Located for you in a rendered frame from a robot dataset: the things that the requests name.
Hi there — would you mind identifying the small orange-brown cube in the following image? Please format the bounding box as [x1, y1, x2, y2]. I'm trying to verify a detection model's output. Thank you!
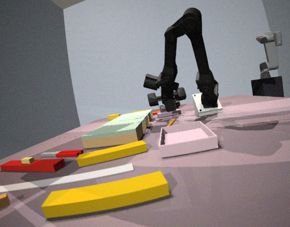
[0, 193, 10, 209]

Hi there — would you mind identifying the white flat bar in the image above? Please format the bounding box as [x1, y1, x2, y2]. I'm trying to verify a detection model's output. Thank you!
[0, 164, 134, 193]

